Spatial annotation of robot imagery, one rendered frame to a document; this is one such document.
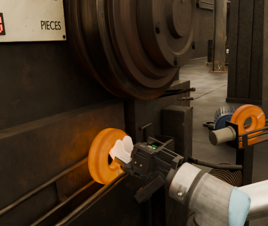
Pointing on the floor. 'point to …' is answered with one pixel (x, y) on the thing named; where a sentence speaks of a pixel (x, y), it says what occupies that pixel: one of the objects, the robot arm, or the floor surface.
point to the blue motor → (222, 116)
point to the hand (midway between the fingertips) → (111, 149)
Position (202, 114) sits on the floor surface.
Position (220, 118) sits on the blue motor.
